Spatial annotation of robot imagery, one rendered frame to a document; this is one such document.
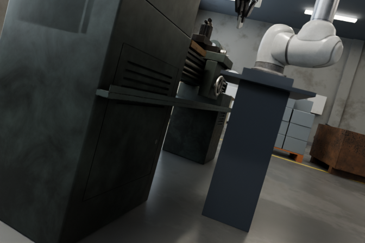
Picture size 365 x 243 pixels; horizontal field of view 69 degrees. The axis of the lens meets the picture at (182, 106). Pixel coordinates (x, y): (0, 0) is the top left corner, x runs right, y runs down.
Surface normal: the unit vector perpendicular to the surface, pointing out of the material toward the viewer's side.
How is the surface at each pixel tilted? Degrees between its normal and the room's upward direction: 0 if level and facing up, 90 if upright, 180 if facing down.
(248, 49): 90
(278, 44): 88
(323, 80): 90
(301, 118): 90
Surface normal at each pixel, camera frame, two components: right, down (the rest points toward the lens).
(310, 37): -0.63, -0.21
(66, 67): -0.36, -0.04
